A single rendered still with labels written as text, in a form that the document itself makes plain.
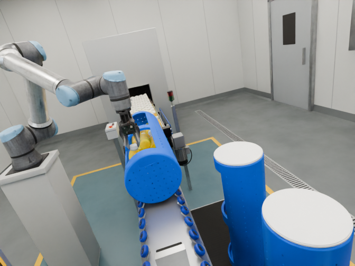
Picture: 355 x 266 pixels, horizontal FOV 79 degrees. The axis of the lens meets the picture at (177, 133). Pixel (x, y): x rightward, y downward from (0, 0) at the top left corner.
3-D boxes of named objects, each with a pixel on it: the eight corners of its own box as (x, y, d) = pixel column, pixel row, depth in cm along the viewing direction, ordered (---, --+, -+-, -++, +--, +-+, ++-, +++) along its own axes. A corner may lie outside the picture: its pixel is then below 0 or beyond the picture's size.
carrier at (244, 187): (259, 237, 171) (224, 245, 171) (252, 139, 139) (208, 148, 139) (277, 272, 144) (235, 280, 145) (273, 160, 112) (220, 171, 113)
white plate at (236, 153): (251, 138, 138) (251, 139, 139) (209, 146, 139) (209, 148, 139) (271, 158, 112) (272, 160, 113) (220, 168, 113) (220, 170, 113)
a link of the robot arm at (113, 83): (112, 70, 100) (128, 68, 94) (120, 96, 104) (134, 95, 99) (96, 74, 93) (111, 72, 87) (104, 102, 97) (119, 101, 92)
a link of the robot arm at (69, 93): (-21, 43, 107) (67, 88, 83) (7, 40, 117) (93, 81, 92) (-12, 65, 114) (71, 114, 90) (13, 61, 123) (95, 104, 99)
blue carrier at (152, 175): (137, 212, 109) (114, 166, 99) (133, 146, 190) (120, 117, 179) (188, 191, 112) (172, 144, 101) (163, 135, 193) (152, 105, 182)
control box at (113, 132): (108, 140, 199) (104, 130, 196) (110, 133, 218) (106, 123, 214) (119, 137, 201) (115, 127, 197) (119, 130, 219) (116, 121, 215)
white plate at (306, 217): (344, 263, 59) (343, 266, 59) (359, 202, 76) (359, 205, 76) (249, 221, 78) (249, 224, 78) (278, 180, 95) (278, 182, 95)
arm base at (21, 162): (8, 173, 146) (0, 161, 142) (20, 160, 163) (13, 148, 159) (37, 165, 148) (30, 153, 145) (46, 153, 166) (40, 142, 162)
